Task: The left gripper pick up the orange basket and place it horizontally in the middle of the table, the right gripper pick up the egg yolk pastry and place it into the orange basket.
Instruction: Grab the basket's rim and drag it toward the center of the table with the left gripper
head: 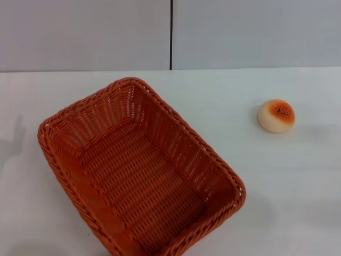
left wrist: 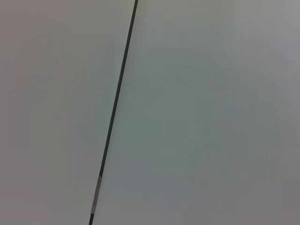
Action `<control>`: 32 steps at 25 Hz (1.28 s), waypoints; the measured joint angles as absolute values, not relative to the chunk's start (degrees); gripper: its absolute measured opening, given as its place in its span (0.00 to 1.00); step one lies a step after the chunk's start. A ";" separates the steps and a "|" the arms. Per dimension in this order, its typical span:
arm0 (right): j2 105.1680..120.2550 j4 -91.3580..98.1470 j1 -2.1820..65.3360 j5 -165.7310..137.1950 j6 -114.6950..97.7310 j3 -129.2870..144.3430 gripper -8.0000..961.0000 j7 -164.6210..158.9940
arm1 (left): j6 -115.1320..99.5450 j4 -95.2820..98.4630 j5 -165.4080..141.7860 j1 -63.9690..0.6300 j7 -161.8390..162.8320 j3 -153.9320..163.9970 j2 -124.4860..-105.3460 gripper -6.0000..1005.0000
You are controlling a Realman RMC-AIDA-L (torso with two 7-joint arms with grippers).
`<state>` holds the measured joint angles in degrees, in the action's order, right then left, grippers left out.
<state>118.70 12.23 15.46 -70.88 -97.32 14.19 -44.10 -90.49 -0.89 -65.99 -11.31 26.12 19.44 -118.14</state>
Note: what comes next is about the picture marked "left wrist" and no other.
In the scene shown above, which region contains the grey tape strip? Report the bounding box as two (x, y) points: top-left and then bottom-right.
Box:
(90, 175), (103, 215)

